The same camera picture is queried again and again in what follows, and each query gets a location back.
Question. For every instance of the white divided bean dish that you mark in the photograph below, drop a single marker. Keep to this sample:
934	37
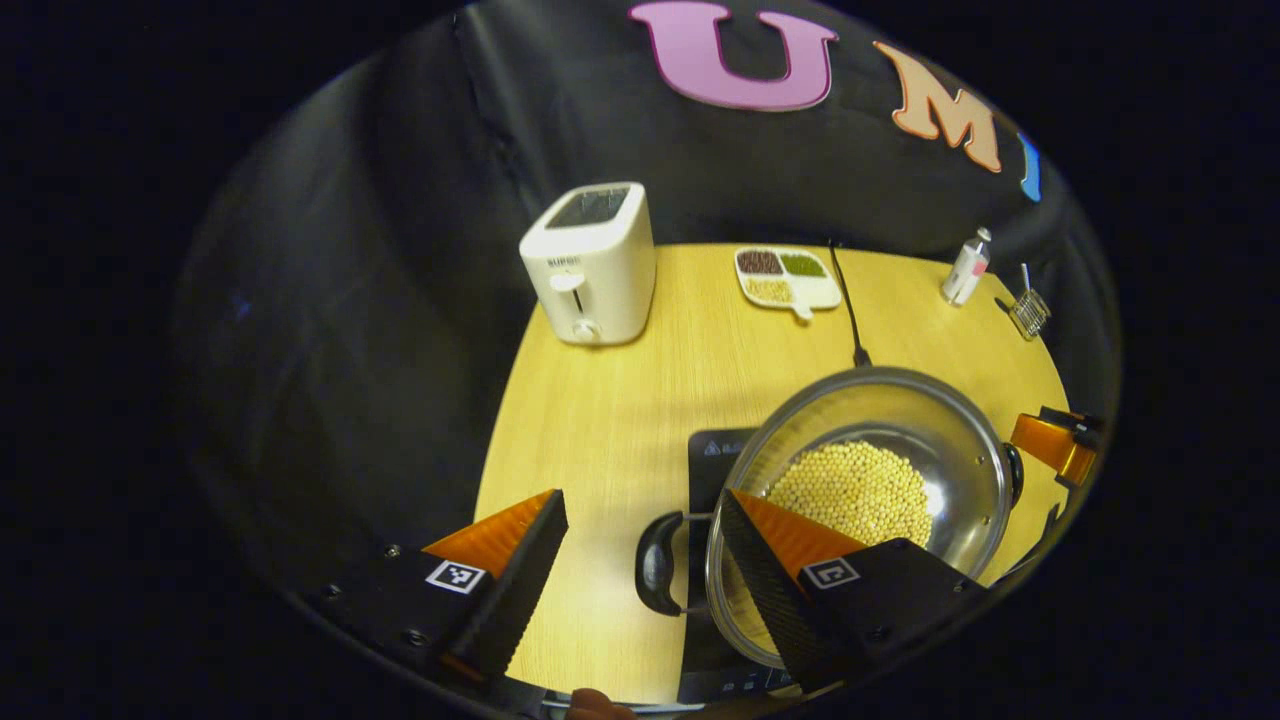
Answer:
790	280

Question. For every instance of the white toaster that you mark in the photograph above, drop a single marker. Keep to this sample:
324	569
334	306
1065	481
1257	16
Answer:
590	270

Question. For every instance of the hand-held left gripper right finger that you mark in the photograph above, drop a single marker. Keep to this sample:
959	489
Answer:
770	600

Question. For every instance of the stainless steel pot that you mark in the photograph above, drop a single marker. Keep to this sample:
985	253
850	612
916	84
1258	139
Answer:
880	410

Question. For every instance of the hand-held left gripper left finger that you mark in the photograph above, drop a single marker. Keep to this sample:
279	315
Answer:
520	600

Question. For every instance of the black induction cooktop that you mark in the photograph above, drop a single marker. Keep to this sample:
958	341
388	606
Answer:
712	470

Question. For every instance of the pile of yellow soybeans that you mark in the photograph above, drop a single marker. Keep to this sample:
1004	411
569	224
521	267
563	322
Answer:
860	490

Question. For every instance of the small pink-labelled glass bottle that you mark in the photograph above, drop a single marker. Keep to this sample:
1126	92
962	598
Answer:
965	272

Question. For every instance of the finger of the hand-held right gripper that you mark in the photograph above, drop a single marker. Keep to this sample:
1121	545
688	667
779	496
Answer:
1050	445

